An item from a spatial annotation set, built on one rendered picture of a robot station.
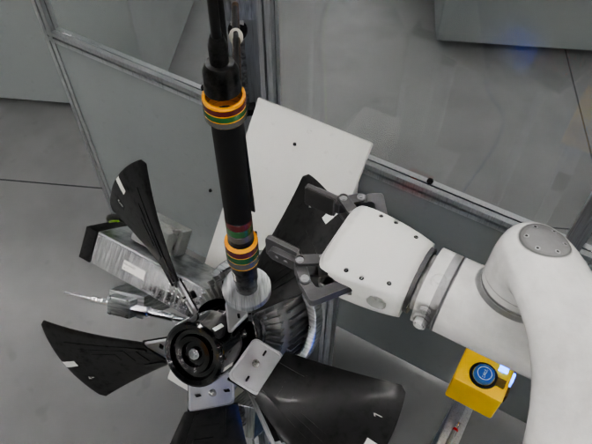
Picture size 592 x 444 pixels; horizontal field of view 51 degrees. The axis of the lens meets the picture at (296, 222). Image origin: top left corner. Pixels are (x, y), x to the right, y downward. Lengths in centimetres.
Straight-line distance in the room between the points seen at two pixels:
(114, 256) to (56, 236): 157
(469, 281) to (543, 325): 12
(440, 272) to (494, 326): 7
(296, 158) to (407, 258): 64
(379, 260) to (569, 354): 21
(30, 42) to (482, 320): 288
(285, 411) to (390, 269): 51
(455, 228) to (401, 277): 107
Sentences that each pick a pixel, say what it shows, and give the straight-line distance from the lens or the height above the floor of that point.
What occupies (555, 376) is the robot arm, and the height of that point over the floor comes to 175.
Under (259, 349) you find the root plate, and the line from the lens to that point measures 114.
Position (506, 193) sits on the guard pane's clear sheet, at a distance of 157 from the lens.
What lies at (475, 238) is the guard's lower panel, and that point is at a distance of 170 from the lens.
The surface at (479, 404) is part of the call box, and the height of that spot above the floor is 102.
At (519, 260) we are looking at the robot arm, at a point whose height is 177.
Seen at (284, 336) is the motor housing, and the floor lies 113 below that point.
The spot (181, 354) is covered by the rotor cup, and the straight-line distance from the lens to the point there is 112.
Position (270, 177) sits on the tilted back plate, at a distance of 128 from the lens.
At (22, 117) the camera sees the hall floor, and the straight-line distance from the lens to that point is 355.
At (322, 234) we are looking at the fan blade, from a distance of 100.
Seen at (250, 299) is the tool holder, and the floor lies 146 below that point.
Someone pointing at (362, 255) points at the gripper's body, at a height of 168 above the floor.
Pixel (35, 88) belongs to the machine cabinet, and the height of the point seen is 14.
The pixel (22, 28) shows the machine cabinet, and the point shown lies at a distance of 324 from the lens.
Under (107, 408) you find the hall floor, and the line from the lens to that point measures 246.
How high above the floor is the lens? 221
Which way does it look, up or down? 52 degrees down
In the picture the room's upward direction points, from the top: straight up
